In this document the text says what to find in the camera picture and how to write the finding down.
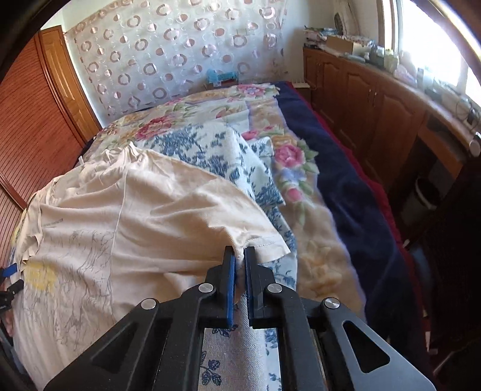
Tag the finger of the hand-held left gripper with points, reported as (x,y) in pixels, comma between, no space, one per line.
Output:
(8,271)
(10,295)

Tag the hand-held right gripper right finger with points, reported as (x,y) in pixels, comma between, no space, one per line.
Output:
(249,289)

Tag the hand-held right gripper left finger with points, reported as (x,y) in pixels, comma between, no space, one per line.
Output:
(231,285)

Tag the beige t-shirt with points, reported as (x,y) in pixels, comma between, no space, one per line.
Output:
(150,225)

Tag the blue floral white quilt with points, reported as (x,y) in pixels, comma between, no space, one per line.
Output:
(210,150)

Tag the pink floral fleece blanket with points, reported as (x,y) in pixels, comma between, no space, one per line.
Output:
(293,158)

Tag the wooden slatted wardrobe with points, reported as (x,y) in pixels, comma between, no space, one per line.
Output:
(37,131)

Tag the navy blue blanket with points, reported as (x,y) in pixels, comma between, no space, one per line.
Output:
(338,169)

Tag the wooden cabinet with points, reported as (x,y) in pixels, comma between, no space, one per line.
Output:
(360,101)

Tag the circle patterned sheer curtain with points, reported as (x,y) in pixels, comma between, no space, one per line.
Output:
(169,56)

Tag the cardboard box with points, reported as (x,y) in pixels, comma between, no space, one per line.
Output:
(339,45)

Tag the stack of folded cloths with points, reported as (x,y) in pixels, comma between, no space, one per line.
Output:
(315,37)

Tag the row of small containers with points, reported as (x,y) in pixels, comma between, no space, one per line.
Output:
(409,73)

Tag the window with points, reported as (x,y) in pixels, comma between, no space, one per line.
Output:
(432,34)

